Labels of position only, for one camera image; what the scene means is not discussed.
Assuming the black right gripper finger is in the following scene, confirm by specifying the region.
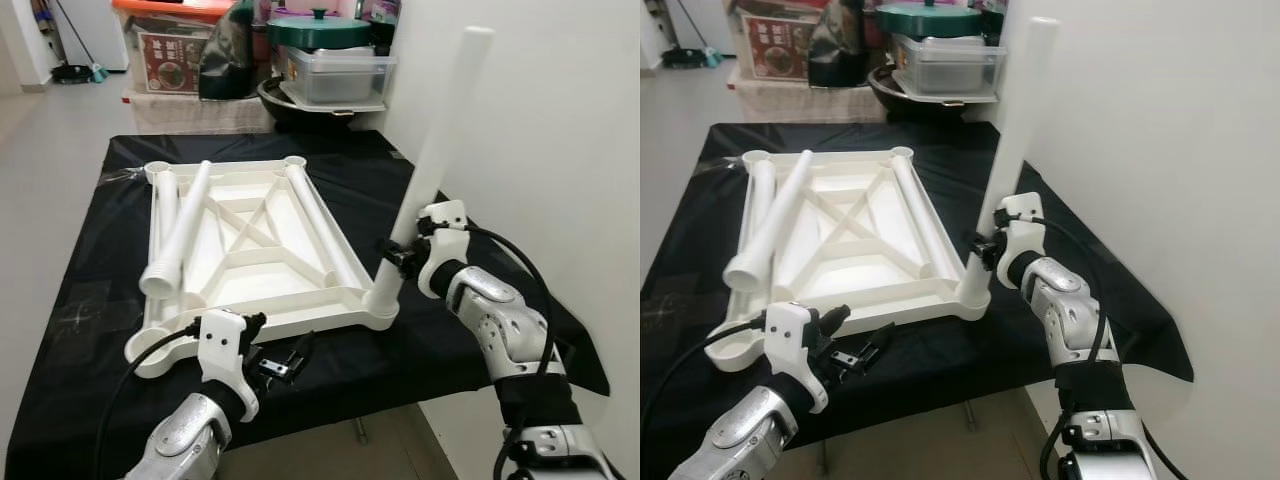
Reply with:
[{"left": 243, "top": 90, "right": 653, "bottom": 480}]
[
  {"left": 964, "top": 232, "right": 998, "bottom": 271},
  {"left": 377, "top": 238, "right": 415, "bottom": 276}
]

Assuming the green pot lid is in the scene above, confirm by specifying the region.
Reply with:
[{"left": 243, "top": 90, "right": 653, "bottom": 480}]
[
  {"left": 265, "top": 8, "right": 373, "bottom": 51},
  {"left": 875, "top": 0, "right": 986, "bottom": 39}
]

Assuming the clear box with orange lid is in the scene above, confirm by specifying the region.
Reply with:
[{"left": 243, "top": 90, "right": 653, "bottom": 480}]
[
  {"left": 728, "top": 0, "right": 826, "bottom": 83},
  {"left": 112, "top": 0, "right": 236, "bottom": 96}
]

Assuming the black bag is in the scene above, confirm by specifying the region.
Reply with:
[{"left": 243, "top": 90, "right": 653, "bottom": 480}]
[
  {"left": 198, "top": 0, "right": 259, "bottom": 101},
  {"left": 808, "top": 0, "right": 871, "bottom": 89}
]

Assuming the clear plastic storage container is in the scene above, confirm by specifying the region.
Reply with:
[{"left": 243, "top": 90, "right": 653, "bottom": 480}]
[
  {"left": 890, "top": 33, "right": 1009, "bottom": 101},
  {"left": 275, "top": 45, "right": 396, "bottom": 109}
]

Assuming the white appliance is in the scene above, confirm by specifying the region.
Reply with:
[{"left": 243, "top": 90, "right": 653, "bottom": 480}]
[
  {"left": 680, "top": 0, "right": 736, "bottom": 51},
  {"left": 55, "top": 0, "right": 126, "bottom": 71}
]

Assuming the black tablecloth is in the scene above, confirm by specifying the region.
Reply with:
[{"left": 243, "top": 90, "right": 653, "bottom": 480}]
[
  {"left": 640, "top": 122, "right": 1196, "bottom": 471},
  {"left": 5, "top": 130, "right": 611, "bottom": 480}
]

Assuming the white plastic children table top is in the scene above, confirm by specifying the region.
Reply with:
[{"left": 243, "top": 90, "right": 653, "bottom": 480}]
[
  {"left": 705, "top": 148, "right": 991, "bottom": 373},
  {"left": 125, "top": 155, "right": 401, "bottom": 379}
]

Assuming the beige cloth covered bench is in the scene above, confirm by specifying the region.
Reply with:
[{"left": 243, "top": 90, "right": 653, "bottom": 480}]
[
  {"left": 735, "top": 78, "right": 881, "bottom": 126},
  {"left": 125, "top": 90, "right": 276, "bottom": 136}
]

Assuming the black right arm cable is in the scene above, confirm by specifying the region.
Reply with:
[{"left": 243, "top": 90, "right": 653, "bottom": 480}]
[
  {"left": 460, "top": 225, "right": 556, "bottom": 480},
  {"left": 1020, "top": 215, "right": 1111, "bottom": 480}
]

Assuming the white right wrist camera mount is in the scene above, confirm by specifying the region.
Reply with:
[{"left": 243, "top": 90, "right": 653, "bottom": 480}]
[
  {"left": 415, "top": 200, "right": 471, "bottom": 299},
  {"left": 995, "top": 193, "right": 1047, "bottom": 291}
]

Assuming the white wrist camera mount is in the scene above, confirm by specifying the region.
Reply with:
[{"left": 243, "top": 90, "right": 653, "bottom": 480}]
[
  {"left": 995, "top": 193, "right": 1047, "bottom": 291},
  {"left": 197, "top": 308, "right": 260, "bottom": 421},
  {"left": 415, "top": 200, "right": 471, "bottom": 299},
  {"left": 763, "top": 302, "right": 829, "bottom": 413}
]

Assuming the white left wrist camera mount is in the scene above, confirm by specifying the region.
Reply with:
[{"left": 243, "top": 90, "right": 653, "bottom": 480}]
[
  {"left": 197, "top": 308, "right": 260, "bottom": 421},
  {"left": 763, "top": 302, "right": 829, "bottom": 413}
]

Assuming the black wok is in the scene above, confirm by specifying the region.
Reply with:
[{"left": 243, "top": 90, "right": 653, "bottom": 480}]
[
  {"left": 868, "top": 65, "right": 1001, "bottom": 123},
  {"left": 257, "top": 78, "right": 386, "bottom": 129}
]

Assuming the broom with green head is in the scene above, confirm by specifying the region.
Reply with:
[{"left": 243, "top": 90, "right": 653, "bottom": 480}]
[
  {"left": 663, "top": 0, "right": 721, "bottom": 69},
  {"left": 50, "top": 0, "right": 109, "bottom": 86}
]

